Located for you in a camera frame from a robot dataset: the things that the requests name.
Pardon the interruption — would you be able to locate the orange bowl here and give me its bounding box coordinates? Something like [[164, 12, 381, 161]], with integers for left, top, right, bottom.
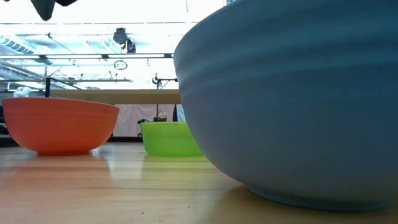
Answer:
[[1, 96, 120, 156]]

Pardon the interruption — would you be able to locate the green bowl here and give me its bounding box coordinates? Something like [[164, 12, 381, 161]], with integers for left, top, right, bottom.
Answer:
[[139, 121, 205, 157]]

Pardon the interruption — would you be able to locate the large blue bowl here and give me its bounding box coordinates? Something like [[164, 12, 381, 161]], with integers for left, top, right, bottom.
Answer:
[[173, 0, 398, 213]]

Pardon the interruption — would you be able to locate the wooden shelf board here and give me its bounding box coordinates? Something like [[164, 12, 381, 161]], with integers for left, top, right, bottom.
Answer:
[[49, 89, 182, 105]]

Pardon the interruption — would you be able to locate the black background clamp stand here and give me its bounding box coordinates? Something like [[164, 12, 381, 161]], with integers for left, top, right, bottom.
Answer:
[[151, 73, 178, 90]]

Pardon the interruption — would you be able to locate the white hanging cloth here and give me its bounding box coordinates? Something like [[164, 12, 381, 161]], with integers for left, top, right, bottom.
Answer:
[[113, 104, 177, 138]]

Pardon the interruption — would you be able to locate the black overhead frame rail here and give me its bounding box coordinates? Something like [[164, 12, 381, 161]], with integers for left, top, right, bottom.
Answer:
[[0, 53, 175, 60]]

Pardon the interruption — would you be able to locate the black overhead camera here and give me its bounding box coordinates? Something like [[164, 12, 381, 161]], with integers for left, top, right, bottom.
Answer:
[[113, 27, 137, 54]]

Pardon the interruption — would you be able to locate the thin grey frame rail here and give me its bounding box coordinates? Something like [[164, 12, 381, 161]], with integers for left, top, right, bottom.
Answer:
[[0, 78, 134, 83]]

